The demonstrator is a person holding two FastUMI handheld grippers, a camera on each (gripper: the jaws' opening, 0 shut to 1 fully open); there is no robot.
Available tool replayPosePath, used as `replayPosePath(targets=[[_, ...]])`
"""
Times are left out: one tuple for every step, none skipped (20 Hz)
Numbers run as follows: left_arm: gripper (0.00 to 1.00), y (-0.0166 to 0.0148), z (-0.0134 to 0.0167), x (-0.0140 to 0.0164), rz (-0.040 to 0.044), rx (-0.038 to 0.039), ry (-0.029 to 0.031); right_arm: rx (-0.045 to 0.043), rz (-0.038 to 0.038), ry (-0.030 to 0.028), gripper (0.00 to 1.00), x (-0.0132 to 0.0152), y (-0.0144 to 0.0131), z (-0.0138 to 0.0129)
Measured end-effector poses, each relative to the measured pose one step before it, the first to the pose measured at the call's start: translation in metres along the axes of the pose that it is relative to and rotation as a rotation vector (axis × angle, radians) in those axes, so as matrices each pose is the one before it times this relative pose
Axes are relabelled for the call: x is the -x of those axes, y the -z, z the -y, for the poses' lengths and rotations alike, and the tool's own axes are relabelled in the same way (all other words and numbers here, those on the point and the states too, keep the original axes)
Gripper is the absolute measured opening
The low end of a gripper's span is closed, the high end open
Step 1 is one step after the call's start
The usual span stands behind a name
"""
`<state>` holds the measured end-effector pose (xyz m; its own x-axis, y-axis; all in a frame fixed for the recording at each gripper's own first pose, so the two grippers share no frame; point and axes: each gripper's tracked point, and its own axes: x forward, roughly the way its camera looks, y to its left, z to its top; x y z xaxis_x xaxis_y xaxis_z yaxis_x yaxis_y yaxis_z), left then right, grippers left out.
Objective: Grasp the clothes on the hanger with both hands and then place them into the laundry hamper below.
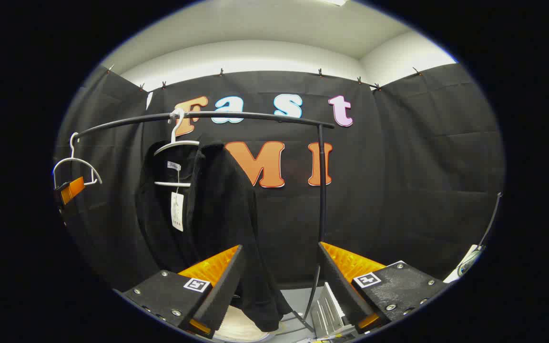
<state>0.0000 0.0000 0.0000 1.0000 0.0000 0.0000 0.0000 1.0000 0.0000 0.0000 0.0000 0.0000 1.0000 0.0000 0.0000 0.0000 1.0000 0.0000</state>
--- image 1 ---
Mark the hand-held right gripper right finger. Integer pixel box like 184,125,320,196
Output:
318,241,449,332

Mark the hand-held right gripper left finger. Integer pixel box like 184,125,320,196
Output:
121,244,246,340

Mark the black fleece jacket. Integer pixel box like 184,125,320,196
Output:
135,140,294,333

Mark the white plastic hanger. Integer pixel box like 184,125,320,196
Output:
153,108,201,188

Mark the white paper hang tag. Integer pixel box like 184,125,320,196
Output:
171,192,184,232

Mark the black backdrop cloth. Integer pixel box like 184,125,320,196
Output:
54,63,506,291

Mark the black metal garment rack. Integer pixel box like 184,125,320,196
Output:
72,111,336,334

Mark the row of small backdrop clips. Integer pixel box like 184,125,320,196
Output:
107,66,424,92

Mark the thin white wire hanger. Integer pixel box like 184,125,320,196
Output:
52,132,103,190

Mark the white object with dark cable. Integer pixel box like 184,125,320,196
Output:
444,193,503,284

